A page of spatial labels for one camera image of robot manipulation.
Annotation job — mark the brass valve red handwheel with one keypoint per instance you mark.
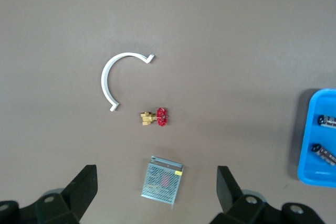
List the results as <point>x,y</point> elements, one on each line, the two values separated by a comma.
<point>157,117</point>

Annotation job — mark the metal mesh power supply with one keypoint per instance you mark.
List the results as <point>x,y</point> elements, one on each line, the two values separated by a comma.
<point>161,182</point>

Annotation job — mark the white curved pipe clamp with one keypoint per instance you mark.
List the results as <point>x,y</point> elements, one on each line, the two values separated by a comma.
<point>104,79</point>

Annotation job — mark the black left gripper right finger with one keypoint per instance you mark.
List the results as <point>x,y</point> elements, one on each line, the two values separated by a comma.
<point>236,208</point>

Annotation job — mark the brown table mat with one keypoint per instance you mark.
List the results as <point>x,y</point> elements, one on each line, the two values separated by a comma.
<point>210,37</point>

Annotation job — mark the blue plastic tray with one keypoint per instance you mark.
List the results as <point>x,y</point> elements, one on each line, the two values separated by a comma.
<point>309,134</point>

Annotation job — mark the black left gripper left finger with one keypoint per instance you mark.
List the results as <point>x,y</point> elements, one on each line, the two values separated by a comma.
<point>76,200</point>

